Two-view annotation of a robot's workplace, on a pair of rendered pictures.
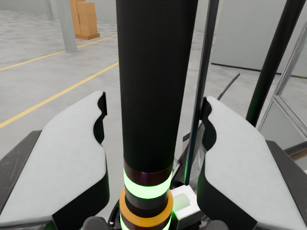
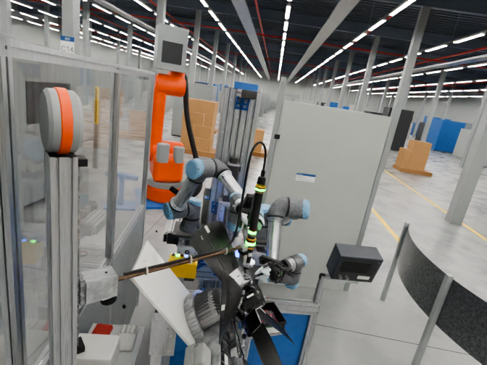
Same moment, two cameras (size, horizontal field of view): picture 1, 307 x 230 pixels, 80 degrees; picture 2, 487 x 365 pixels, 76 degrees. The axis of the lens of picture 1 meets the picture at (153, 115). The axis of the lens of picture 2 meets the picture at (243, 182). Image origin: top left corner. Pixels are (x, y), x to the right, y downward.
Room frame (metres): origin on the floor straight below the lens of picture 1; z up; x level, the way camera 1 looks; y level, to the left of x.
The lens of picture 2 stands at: (1.26, -0.39, 2.02)
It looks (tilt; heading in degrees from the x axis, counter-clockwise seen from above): 16 degrees down; 165
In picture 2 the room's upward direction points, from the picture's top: 9 degrees clockwise
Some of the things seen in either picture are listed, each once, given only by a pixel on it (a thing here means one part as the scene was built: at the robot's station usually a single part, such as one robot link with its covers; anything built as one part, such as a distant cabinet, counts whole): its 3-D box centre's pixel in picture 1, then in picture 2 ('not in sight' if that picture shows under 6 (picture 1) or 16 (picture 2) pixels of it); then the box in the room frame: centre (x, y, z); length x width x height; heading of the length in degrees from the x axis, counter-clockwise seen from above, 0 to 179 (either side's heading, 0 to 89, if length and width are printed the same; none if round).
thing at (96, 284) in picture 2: not in sight; (96, 284); (0.37, -0.56, 1.39); 0.10 x 0.07 x 0.08; 117
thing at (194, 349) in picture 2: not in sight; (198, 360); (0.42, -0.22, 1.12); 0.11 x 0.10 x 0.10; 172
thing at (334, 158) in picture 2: not in sight; (318, 195); (-1.56, 1.20, 1.10); 1.21 x 0.05 x 2.20; 82
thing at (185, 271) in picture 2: not in sight; (182, 266); (-0.31, -0.24, 1.02); 0.16 x 0.10 x 0.11; 82
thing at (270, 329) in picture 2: not in sight; (261, 319); (-0.08, 0.20, 0.84); 0.22 x 0.17 x 0.07; 96
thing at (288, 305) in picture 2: not in sight; (246, 302); (-0.25, 0.15, 0.82); 0.90 x 0.04 x 0.08; 82
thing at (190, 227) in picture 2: not in sight; (190, 222); (-0.77, -0.17, 1.09); 0.15 x 0.15 x 0.10
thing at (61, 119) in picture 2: not in sight; (60, 121); (0.41, -0.64, 1.88); 0.17 x 0.15 x 0.16; 172
